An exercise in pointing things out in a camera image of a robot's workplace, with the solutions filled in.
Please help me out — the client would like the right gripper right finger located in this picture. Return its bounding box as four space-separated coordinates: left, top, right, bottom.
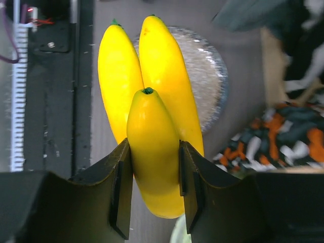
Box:
179 141 323 242

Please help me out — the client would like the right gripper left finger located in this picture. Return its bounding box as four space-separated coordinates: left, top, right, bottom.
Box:
1 140 133 242

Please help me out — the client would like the yellow fake banana bunch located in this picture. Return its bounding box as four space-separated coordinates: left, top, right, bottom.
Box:
98 15 204 219

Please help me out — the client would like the orange grey camouflage garment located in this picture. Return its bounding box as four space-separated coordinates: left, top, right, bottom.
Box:
213 103 323 174

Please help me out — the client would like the glass plate with rice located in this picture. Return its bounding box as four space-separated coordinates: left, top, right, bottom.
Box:
131 25 230 136

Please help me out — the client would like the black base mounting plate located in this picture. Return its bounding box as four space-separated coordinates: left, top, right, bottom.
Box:
23 1 94 177

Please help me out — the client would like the black white zebra garment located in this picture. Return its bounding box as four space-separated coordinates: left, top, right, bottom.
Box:
212 1 323 100

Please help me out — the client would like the white slotted cable duct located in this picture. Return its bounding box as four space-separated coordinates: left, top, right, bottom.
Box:
10 22 28 173

